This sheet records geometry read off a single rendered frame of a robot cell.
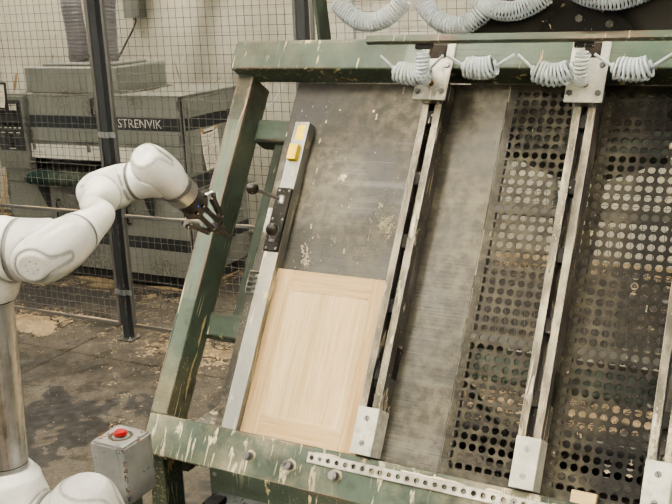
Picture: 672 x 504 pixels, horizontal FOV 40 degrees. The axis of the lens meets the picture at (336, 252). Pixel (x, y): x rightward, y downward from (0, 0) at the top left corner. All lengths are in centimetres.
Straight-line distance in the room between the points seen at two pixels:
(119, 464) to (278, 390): 48
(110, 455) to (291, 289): 68
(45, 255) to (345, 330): 102
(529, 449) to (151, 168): 115
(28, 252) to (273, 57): 133
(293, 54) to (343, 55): 18
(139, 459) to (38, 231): 94
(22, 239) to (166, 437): 106
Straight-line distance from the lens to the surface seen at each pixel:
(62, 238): 193
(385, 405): 251
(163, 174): 239
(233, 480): 269
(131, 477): 267
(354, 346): 260
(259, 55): 302
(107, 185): 243
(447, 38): 256
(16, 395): 211
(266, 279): 276
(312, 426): 261
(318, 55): 291
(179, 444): 279
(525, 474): 234
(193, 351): 289
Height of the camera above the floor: 208
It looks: 15 degrees down
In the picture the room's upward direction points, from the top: 2 degrees counter-clockwise
